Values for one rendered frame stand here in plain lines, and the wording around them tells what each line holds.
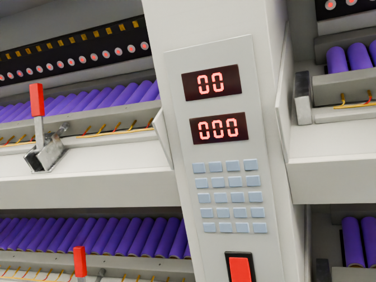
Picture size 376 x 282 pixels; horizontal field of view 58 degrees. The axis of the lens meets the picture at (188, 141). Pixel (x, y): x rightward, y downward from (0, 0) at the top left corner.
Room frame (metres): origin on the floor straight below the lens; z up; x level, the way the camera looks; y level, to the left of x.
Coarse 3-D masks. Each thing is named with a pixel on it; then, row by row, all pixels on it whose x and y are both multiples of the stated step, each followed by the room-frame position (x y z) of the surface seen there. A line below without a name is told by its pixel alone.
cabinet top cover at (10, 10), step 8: (0, 0) 0.51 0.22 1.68; (8, 0) 0.52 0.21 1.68; (16, 0) 0.53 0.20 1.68; (24, 0) 0.53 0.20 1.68; (32, 0) 0.54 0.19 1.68; (40, 0) 0.55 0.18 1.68; (48, 0) 0.56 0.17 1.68; (56, 0) 0.56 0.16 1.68; (0, 8) 0.55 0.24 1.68; (8, 8) 0.56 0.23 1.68; (16, 8) 0.57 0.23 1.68; (24, 8) 0.58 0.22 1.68; (0, 16) 0.60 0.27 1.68
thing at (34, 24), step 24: (72, 0) 0.55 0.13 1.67; (96, 0) 0.54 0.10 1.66; (120, 0) 0.52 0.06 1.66; (288, 0) 0.43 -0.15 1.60; (312, 0) 0.42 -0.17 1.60; (0, 24) 0.61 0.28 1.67; (24, 24) 0.59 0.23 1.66; (48, 24) 0.58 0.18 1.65; (72, 24) 0.56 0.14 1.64; (96, 24) 0.54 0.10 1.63; (312, 24) 0.43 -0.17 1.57; (0, 48) 0.62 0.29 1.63; (312, 48) 0.43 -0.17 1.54
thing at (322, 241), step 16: (304, 208) 0.36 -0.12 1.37; (336, 208) 0.38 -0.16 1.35; (352, 208) 0.37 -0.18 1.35; (368, 208) 0.37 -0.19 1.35; (304, 224) 0.34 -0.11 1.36; (320, 224) 0.39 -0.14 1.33; (336, 224) 0.38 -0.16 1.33; (352, 224) 0.36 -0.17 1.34; (368, 224) 0.35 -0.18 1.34; (304, 240) 0.32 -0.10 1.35; (320, 240) 0.37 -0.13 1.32; (336, 240) 0.36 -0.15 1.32; (352, 240) 0.34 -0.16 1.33; (368, 240) 0.33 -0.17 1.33; (304, 256) 0.31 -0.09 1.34; (320, 256) 0.35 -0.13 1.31; (336, 256) 0.35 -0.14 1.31; (352, 256) 0.32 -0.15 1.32; (368, 256) 0.32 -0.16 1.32; (304, 272) 0.29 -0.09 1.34; (320, 272) 0.31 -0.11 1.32; (336, 272) 0.31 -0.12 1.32; (352, 272) 0.30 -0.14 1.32; (368, 272) 0.30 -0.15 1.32
